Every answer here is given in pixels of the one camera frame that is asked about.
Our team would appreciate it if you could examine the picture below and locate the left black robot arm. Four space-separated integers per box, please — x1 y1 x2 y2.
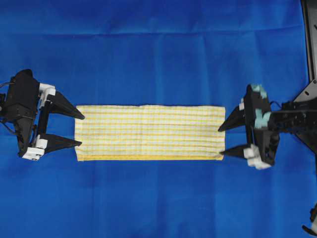
0 69 85 161

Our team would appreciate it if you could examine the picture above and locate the yellow checked towel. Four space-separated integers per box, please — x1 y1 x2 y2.
74 105 226 161

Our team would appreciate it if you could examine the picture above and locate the black metal frame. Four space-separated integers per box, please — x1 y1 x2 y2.
294 0 317 153

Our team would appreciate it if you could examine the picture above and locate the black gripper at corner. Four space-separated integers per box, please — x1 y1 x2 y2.
302 204 317 237

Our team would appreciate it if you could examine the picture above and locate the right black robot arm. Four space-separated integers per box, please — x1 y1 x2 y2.
218 84 317 170

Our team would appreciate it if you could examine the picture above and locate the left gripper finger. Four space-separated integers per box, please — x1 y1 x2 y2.
41 134 82 154
47 91 85 119

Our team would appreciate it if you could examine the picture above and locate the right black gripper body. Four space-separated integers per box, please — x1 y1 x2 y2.
239 84 280 170

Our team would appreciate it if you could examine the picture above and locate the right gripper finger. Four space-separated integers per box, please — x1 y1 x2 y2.
220 145 250 158
218 106 245 132

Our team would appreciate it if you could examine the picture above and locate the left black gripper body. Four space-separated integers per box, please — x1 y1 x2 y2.
0 69 55 161

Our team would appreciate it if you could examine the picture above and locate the blue table cloth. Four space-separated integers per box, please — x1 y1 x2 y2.
0 0 317 238

